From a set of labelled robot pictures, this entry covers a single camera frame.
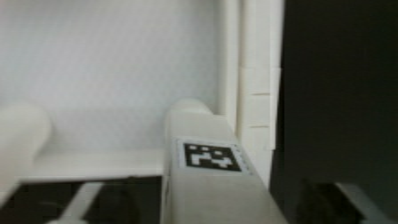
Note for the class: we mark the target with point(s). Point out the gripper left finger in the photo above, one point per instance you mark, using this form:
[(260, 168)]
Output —
[(79, 205)]

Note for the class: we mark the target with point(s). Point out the white front obstacle bar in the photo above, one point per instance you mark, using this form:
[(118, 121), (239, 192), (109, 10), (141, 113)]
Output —
[(260, 80)]

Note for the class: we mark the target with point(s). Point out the white desk top tray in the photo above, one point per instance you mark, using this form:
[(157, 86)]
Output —
[(104, 59)]

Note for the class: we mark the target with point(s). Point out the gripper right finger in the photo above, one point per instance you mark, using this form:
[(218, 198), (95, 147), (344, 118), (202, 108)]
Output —
[(337, 204)]

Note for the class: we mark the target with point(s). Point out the white desk leg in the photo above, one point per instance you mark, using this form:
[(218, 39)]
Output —
[(214, 193), (26, 131)]

